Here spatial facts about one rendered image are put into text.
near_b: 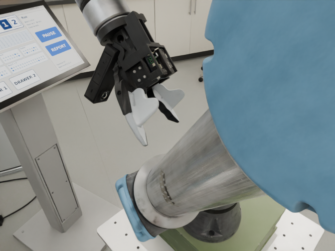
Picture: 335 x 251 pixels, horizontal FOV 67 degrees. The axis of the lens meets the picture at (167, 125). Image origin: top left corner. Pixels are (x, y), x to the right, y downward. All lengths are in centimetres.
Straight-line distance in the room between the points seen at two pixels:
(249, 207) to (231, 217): 11
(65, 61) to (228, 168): 99
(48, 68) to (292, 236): 97
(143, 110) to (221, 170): 23
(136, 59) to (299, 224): 64
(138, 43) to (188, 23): 309
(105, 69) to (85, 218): 133
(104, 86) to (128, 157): 160
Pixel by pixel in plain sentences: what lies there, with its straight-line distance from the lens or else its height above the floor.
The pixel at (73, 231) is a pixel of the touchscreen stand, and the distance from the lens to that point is 167.
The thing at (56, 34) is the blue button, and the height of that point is 109.
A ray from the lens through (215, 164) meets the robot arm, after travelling 19.
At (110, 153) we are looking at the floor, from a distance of 211.
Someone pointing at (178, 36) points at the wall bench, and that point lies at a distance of 349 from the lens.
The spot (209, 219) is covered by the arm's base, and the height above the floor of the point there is 93.
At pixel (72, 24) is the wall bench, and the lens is 307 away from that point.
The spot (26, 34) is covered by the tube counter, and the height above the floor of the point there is 111.
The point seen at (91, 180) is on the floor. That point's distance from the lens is 194.
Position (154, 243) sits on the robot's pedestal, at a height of 76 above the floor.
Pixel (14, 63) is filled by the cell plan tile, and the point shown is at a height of 105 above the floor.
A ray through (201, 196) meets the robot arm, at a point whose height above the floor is 121.
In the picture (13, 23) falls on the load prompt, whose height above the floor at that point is 115.
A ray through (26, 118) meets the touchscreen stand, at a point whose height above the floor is 82.
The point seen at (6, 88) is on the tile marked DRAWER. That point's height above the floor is 100.
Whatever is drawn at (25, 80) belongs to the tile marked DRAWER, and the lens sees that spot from 103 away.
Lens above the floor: 140
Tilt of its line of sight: 37 degrees down
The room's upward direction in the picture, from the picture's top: straight up
